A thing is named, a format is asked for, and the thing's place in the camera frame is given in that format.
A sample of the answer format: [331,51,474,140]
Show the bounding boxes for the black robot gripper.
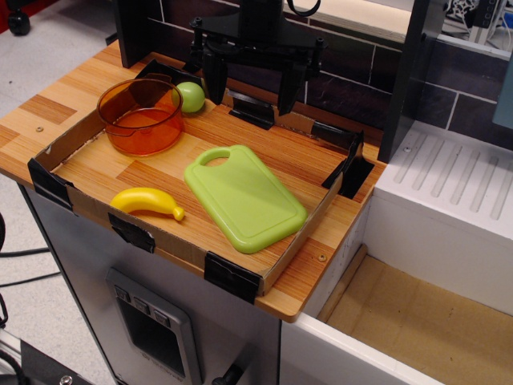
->
[190,1,327,116]

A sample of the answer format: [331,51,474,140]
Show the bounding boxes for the yellow plastic banana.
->
[110,188,185,221]

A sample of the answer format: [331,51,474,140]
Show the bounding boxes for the orange transparent plastic pot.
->
[96,78,184,156]

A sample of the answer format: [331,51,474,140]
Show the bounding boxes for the cardboard fence with black tape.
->
[26,59,376,305]

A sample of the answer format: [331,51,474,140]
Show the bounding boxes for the green plastic ball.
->
[172,82,205,113]

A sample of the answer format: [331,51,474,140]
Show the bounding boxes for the green plastic cutting board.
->
[184,145,308,254]

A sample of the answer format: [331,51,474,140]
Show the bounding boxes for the black caster wheel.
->
[7,9,30,36]

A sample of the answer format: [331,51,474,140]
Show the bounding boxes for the toy oven cabinet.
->
[22,188,281,384]

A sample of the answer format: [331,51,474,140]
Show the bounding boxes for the white toy sink unit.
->
[280,123,512,384]

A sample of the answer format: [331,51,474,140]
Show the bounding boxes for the black vertical post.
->
[378,1,446,163]

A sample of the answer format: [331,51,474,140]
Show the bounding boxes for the black floor cable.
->
[0,246,62,288]

